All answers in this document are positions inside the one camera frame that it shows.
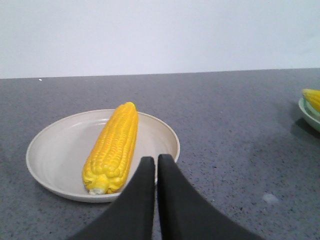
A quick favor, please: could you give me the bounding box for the pale green round plate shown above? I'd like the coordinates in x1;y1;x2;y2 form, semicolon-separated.
298;97;320;132

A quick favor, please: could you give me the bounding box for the yellow corn cob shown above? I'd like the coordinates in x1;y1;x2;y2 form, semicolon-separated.
302;88;320;112
82;102;139;195

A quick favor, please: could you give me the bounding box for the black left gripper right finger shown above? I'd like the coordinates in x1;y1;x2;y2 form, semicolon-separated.
157;154;261;240

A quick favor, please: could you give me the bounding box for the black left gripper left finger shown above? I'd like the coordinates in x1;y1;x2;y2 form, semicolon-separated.
70;156;155;240

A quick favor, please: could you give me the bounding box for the white round plate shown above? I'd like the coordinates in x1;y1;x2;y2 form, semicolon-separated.
25;109;180;203

